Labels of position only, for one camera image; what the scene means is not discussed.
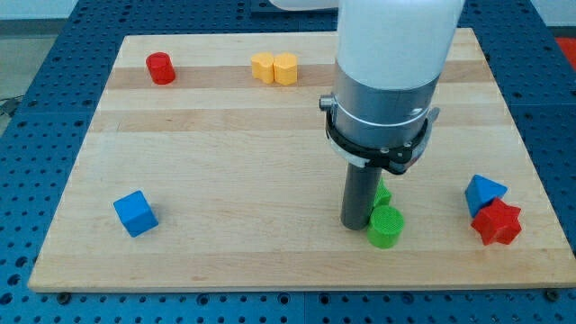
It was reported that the blue cube block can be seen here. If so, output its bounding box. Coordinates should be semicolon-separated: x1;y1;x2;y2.
112;191;158;238

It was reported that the wooden board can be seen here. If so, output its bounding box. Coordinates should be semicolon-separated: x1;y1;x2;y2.
28;28;575;293

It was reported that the green cylinder block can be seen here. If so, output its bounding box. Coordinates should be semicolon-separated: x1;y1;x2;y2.
367;205;405;248

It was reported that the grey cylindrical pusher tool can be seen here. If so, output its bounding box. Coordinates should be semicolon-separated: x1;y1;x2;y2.
340;164;382;230

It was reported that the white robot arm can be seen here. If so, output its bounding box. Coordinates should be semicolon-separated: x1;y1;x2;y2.
271;0;464;149

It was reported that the black clamp ring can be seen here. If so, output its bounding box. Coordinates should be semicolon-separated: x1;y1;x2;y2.
319;93;441;176

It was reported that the blue triangle block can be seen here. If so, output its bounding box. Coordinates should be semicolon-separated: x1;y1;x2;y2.
464;174;508;218

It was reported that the yellow star block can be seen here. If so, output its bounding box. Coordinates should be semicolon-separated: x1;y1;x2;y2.
250;52;275;84

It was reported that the green star block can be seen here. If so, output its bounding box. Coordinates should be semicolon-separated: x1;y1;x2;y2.
373;177;392;208

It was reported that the yellow heart block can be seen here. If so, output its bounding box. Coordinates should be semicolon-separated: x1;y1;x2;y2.
273;52;298;86

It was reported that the red star block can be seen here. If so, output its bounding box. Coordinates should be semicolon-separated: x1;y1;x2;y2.
471;198;522;246

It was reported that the red cylinder block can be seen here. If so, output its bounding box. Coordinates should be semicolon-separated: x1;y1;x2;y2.
146;52;176;85

